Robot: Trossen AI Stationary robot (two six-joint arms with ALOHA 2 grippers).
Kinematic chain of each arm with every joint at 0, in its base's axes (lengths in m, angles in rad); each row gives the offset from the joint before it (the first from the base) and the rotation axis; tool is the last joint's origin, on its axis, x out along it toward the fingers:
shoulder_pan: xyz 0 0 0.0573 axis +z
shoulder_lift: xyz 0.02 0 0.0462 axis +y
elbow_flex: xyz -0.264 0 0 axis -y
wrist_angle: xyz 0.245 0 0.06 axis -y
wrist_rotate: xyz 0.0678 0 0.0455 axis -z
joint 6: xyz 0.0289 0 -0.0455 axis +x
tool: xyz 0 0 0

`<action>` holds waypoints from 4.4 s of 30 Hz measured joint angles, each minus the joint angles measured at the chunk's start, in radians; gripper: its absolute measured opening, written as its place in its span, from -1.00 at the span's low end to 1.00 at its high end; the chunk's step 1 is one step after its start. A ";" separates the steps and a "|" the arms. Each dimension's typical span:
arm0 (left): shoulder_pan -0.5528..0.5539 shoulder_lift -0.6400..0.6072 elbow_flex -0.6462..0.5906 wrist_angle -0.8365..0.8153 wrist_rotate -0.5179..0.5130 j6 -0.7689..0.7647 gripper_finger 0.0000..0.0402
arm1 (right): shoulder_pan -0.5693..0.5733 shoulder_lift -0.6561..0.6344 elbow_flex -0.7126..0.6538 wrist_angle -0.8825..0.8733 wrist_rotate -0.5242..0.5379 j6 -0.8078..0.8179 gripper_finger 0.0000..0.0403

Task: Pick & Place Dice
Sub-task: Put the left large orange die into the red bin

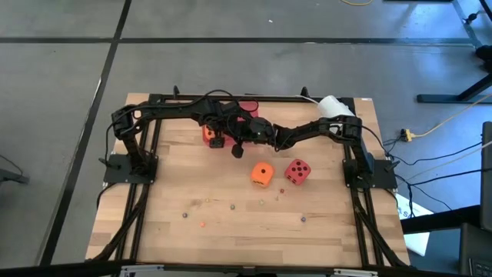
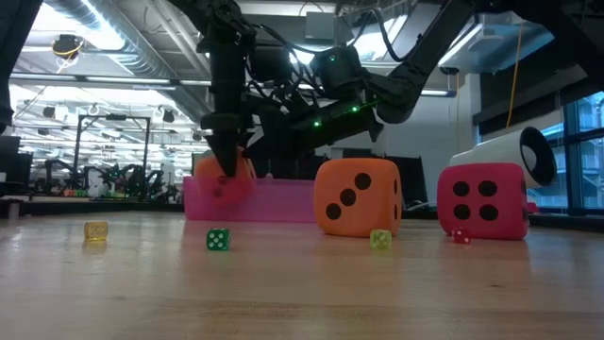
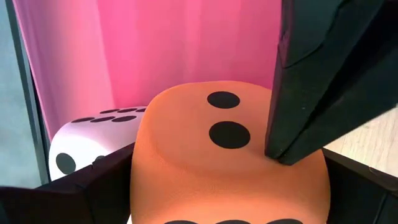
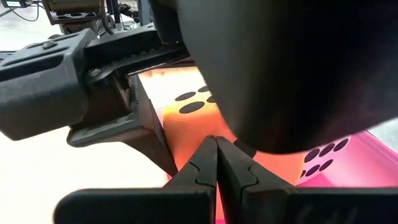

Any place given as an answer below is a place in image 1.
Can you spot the white cylindrical camera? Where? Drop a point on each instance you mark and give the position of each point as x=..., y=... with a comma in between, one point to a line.
x=332, y=107

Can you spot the black box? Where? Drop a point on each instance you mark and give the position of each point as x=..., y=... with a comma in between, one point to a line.
x=476, y=250

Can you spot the black desk edge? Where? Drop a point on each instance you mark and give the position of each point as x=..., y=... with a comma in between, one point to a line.
x=442, y=220

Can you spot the silver bracket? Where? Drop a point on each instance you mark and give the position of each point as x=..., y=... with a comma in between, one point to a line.
x=355, y=272
x=142, y=268

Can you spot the black desk leg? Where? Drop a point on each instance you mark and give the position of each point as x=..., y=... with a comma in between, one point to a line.
x=442, y=99

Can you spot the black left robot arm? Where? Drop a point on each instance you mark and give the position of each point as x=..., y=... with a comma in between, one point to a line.
x=169, y=109

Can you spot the yellow power plug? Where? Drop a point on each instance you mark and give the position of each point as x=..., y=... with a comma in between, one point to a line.
x=407, y=134

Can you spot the red foam dice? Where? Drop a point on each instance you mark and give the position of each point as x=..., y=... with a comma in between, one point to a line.
x=292, y=177

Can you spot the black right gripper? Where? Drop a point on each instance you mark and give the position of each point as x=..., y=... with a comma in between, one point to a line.
x=259, y=131

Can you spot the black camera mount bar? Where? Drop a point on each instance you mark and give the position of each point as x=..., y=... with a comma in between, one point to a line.
x=57, y=269

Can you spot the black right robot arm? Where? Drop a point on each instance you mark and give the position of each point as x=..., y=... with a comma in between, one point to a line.
x=307, y=131

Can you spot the red translucent plastic bin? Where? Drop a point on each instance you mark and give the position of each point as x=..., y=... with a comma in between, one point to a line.
x=251, y=109

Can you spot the orange foam dice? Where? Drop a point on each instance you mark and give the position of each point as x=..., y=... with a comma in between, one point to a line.
x=207, y=132
x=258, y=177

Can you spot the black aluminium table frame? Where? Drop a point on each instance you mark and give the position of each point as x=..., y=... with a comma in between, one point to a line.
x=276, y=98

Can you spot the white paper sheet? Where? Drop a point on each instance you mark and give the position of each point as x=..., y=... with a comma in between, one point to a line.
x=419, y=240

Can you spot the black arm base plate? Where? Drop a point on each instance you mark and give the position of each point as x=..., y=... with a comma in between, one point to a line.
x=386, y=179
x=113, y=175

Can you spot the grey floor stand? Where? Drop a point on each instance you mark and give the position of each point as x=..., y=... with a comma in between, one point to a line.
x=15, y=177

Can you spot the black upright panel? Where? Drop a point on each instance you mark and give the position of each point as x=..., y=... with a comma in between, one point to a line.
x=487, y=173

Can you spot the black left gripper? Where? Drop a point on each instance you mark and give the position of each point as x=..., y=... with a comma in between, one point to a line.
x=219, y=115

